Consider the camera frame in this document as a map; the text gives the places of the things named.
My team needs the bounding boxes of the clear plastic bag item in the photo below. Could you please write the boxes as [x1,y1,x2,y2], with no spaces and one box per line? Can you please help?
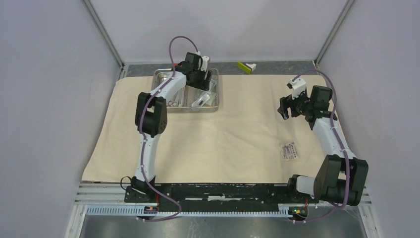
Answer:
[192,92,210,107]

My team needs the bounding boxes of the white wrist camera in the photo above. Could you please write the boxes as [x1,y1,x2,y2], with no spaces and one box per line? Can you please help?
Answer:
[287,78,307,100]
[200,56,210,72]

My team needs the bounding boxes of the left aluminium corner post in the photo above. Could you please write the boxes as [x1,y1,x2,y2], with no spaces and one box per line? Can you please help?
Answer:
[81,0,125,69]

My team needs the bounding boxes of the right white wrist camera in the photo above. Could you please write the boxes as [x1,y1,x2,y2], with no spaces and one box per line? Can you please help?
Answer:
[287,78,307,100]

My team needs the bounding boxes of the white slotted cable duct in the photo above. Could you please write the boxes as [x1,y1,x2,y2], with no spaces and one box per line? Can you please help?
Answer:
[85,205,308,219]

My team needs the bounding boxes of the green white brush tool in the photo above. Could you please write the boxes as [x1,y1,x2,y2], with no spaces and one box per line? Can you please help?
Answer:
[237,61,257,74]

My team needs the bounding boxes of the right aluminium corner post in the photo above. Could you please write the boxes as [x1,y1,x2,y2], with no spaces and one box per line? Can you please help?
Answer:
[313,0,356,68]

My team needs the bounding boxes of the wire mesh steel basket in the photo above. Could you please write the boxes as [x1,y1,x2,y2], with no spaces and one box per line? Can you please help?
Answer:
[167,68,221,113]

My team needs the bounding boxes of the beige cloth wrap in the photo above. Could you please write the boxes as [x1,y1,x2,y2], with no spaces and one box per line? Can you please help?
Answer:
[82,75,325,183]

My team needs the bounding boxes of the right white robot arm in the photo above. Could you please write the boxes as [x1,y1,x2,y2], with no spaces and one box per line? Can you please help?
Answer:
[277,83,368,207]

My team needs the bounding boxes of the aluminium corner post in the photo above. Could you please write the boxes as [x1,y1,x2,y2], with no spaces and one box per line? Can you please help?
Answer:
[313,0,356,68]
[81,0,125,69]

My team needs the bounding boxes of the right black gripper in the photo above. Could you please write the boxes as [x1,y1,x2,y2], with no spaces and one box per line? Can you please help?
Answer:
[277,87,313,120]

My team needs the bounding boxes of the stainless steel inner tray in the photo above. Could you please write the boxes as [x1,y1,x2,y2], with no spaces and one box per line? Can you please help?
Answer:
[151,69,186,108]

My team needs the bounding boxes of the steel surgical scissors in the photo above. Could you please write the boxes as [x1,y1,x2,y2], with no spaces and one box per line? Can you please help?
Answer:
[167,92,182,107]

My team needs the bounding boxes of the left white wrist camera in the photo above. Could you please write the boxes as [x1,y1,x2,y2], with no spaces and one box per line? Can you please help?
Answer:
[200,56,210,72]

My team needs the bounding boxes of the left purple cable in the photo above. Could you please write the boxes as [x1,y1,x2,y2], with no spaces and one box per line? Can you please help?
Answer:
[137,36,200,223]

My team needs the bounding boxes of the green printed gauze packet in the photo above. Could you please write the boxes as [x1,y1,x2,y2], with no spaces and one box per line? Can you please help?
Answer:
[206,92,217,106]

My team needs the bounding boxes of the dark packet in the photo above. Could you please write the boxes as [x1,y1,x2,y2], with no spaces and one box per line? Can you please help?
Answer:
[280,141,299,161]

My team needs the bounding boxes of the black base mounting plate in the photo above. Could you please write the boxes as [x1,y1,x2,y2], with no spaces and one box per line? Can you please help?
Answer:
[124,183,319,212]

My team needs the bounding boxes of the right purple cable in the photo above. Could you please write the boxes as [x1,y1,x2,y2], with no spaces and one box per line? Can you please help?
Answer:
[292,68,352,224]

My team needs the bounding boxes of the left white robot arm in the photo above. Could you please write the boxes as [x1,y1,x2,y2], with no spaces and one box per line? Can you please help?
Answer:
[129,52,212,202]

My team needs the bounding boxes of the purple cable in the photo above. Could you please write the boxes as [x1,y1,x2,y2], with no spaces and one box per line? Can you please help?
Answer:
[292,68,352,224]
[137,36,200,223]

